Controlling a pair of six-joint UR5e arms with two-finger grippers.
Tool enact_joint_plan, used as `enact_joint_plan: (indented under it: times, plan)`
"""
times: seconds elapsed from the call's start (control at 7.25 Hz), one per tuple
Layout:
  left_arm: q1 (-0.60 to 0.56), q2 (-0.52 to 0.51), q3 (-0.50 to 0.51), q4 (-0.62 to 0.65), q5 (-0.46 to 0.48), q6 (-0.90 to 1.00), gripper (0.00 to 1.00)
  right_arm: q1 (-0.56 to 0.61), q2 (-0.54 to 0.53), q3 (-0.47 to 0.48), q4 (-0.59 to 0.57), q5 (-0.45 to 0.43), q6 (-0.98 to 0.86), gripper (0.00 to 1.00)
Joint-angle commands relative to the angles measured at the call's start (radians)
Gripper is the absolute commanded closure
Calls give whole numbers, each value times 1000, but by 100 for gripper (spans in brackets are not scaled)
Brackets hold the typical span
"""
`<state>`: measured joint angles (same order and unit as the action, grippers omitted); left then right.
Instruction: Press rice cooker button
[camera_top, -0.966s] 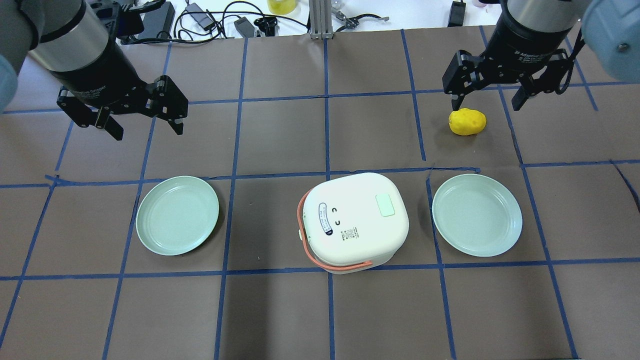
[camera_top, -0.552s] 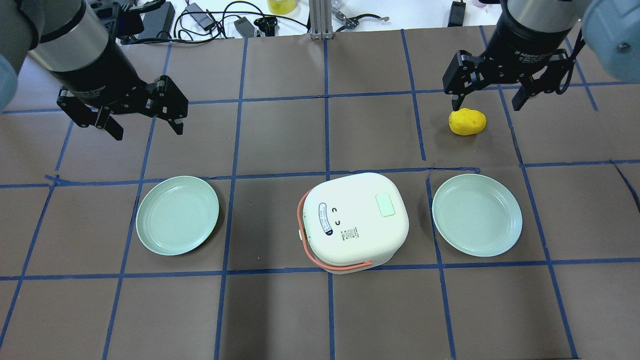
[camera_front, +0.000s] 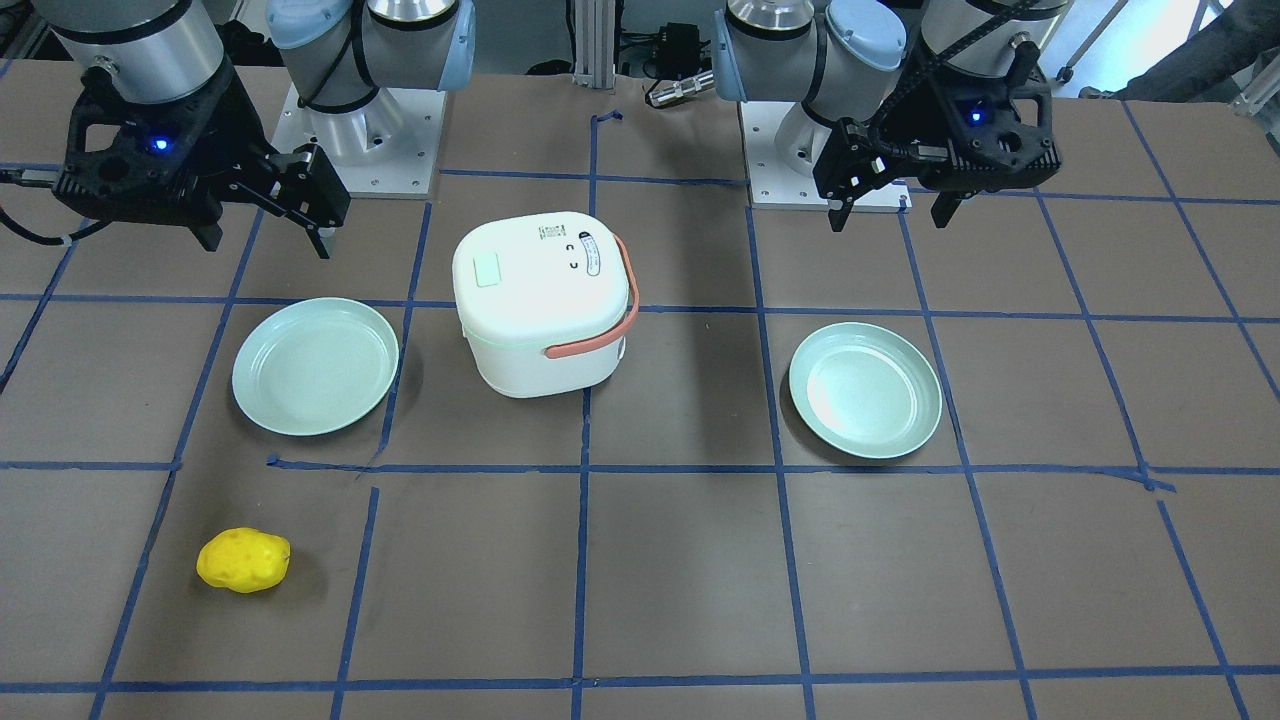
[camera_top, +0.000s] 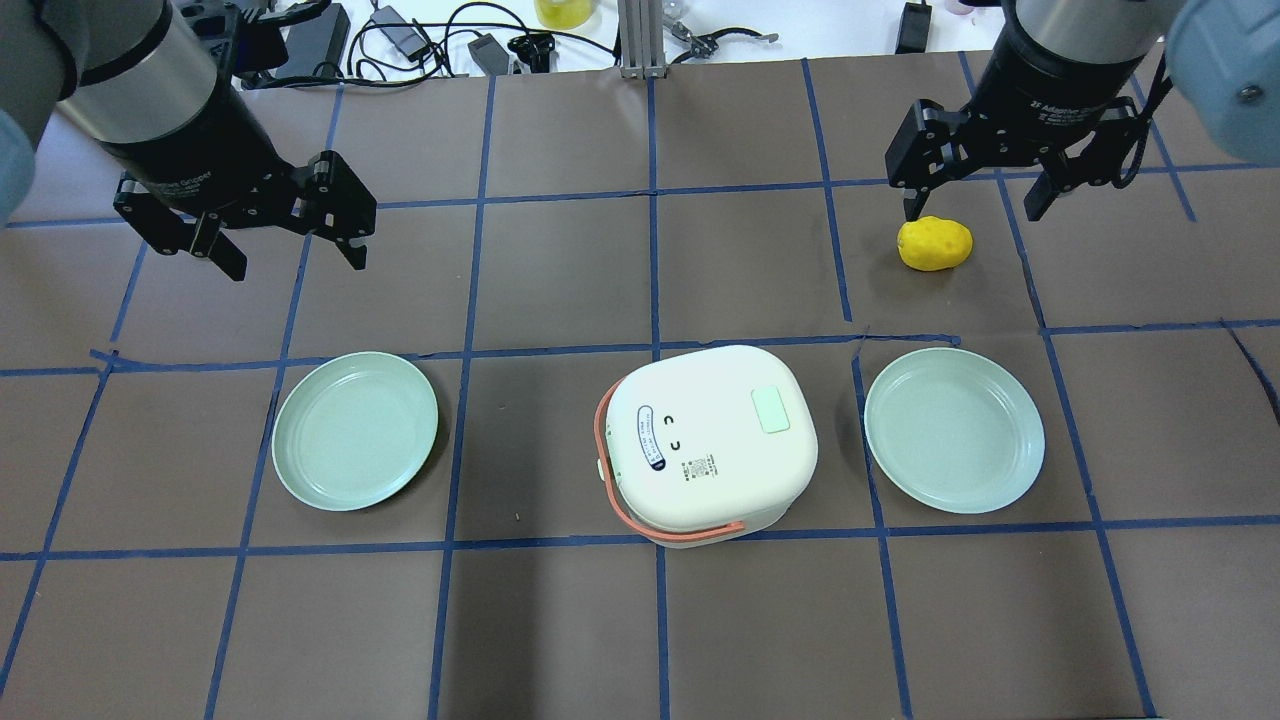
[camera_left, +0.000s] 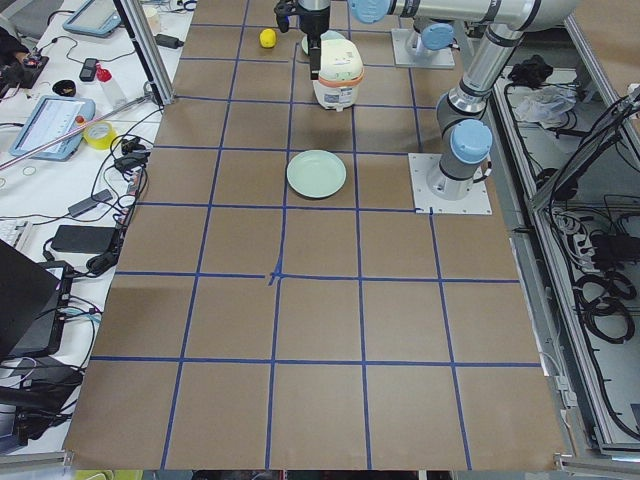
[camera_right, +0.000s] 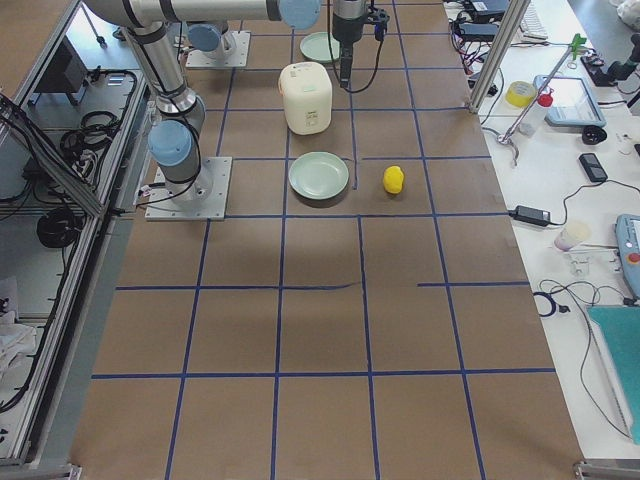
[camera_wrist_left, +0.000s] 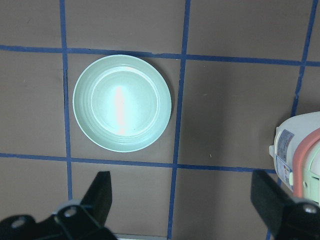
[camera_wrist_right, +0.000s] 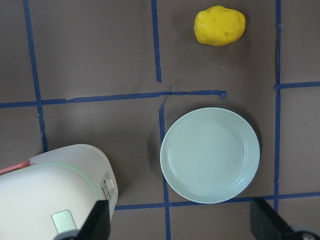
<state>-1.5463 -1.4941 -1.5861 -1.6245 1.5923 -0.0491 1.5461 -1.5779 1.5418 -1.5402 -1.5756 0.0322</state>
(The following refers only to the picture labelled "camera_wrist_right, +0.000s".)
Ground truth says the far light green plate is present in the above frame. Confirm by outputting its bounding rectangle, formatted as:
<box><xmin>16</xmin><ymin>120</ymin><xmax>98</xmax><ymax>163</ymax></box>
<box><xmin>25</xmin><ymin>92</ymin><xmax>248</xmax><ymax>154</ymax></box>
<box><xmin>160</xmin><ymin>107</ymin><xmax>261</xmax><ymax>204</ymax></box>

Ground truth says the white rice cooker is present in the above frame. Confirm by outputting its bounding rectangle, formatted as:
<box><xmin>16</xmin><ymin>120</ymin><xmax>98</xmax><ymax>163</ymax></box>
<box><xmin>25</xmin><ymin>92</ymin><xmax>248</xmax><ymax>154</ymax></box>
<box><xmin>0</xmin><ymin>144</ymin><xmax>118</xmax><ymax>240</ymax></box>

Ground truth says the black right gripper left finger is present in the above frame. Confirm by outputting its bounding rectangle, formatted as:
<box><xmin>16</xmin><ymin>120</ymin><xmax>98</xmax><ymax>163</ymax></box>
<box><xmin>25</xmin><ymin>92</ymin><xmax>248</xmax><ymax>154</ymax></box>
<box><xmin>77</xmin><ymin>200</ymin><xmax>111</xmax><ymax>240</ymax></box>

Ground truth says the yellow toy potato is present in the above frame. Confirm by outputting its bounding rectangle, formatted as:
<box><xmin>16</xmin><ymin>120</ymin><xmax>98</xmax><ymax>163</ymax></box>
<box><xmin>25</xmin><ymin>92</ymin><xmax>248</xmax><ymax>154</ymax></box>
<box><xmin>193</xmin><ymin>5</ymin><xmax>246</xmax><ymax>47</ymax></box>

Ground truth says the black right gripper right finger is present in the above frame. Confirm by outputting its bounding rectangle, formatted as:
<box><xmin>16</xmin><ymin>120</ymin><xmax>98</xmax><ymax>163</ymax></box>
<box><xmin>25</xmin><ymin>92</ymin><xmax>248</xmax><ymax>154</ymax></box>
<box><xmin>250</xmin><ymin>198</ymin><xmax>294</xmax><ymax>240</ymax></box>

